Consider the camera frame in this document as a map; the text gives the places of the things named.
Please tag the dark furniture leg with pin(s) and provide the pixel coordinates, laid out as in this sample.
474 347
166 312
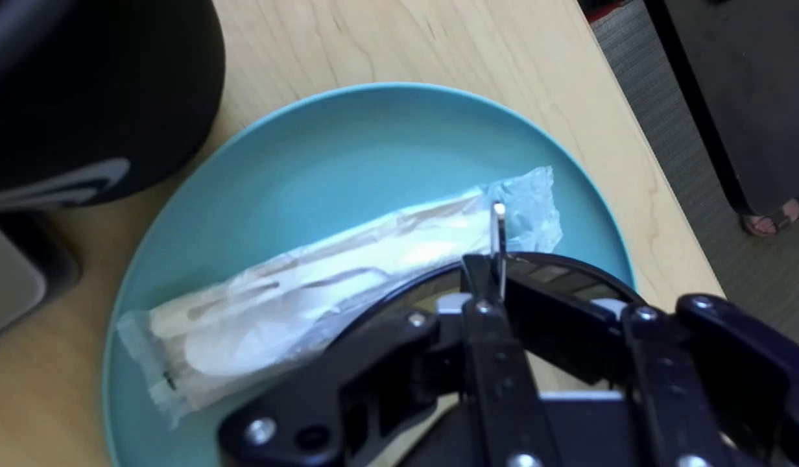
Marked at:
745 94

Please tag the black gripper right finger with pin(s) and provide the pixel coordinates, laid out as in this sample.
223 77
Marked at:
720 379

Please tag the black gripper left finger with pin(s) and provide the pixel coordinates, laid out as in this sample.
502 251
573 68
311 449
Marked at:
494 390

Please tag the black mug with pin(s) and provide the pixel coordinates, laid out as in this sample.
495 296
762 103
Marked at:
89 86

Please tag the light blue plate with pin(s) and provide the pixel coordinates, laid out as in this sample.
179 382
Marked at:
349 164

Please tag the plastic-wrapped cutlery packet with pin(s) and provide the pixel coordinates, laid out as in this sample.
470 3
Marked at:
295 303

